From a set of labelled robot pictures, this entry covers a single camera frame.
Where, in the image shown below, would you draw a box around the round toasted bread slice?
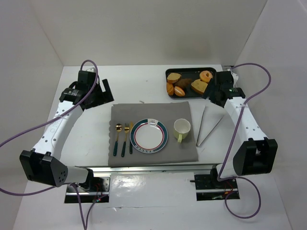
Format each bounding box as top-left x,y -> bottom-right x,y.
166,73 -> 182,84

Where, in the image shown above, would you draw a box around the metal tongs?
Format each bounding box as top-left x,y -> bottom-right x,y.
196,106 -> 224,148

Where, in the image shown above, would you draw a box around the black baking tray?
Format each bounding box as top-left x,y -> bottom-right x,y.
165,67 -> 216,99

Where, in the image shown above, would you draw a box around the gold fork green handle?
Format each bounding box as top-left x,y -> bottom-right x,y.
121,123 -> 130,157

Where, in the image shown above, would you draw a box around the gold knife green handle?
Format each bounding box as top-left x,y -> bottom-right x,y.
129,121 -> 133,154

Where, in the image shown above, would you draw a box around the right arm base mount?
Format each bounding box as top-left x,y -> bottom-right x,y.
190,169 -> 240,201

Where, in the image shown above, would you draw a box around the gold spoon green handle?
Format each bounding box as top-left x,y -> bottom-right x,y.
113,123 -> 122,156

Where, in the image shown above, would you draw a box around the white plate with coloured rim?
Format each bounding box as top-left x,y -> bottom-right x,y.
131,118 -> 168,154

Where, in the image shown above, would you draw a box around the orange glazed bun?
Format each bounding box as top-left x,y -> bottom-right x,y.
174,86 -> 185,97

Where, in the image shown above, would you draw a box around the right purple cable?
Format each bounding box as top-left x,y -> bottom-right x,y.
217,62 -> 272,219

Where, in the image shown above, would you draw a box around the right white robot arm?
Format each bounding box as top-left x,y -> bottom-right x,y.
203,71 -> 278,181

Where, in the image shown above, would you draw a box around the grey cloth placemat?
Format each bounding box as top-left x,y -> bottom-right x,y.
108,102 -> 199,167

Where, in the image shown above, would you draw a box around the pale green mug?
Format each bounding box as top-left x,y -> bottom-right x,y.
174,118 -> 191,143

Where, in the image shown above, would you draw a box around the seeded bread slice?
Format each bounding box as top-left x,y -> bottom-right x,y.
191,79 -> 208,95

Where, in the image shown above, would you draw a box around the glazed donut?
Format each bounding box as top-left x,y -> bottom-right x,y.
200,70 -> 213,83

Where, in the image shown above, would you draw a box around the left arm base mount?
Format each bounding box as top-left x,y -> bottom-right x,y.
64,175 -> 111,204

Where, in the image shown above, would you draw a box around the small orange croissant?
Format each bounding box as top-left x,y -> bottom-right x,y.
166,82 -> 175,96

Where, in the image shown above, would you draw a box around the aluminium rail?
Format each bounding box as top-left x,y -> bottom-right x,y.
82,164 -> 216,174

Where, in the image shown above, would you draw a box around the dark brown bread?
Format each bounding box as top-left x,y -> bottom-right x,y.
174,79 -> 193,89

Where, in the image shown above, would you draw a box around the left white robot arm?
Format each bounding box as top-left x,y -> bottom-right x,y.
20,70 -> 114,190

